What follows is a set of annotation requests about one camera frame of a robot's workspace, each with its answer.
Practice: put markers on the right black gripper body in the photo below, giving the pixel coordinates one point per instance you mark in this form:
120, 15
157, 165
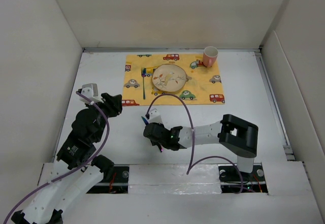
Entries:
163, 143

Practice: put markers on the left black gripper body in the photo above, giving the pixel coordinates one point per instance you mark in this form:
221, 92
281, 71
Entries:
110, 108

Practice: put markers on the iridescent table knife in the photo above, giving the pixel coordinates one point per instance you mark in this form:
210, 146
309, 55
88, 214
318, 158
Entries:
144, 120

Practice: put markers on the iridescent fork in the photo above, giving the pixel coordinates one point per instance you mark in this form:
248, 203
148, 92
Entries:
143, 74

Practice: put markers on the beige bird-pattern plate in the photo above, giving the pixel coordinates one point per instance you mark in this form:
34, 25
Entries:
169, 78

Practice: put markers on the yellow car-print cloth placemat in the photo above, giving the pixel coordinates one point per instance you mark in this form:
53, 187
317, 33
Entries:
149, 76

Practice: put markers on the pink ceramic mug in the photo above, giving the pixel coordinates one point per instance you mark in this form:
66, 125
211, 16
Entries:
210, 56

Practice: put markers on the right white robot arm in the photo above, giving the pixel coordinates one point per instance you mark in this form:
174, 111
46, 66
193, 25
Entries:
237, 135

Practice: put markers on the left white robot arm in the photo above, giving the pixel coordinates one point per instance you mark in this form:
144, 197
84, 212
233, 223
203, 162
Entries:
79, 165

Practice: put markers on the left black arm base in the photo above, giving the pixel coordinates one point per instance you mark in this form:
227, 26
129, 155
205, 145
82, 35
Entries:
116, 184

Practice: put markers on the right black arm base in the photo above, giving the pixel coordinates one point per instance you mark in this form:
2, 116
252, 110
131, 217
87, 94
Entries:
253, 182

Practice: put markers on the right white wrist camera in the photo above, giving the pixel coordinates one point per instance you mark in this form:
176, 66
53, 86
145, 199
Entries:
153, 116

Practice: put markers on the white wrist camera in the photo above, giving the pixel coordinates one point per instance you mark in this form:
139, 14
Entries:
90, 91
153, 116

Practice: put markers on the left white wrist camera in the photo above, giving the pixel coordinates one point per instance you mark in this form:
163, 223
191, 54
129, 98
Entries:
90, 91

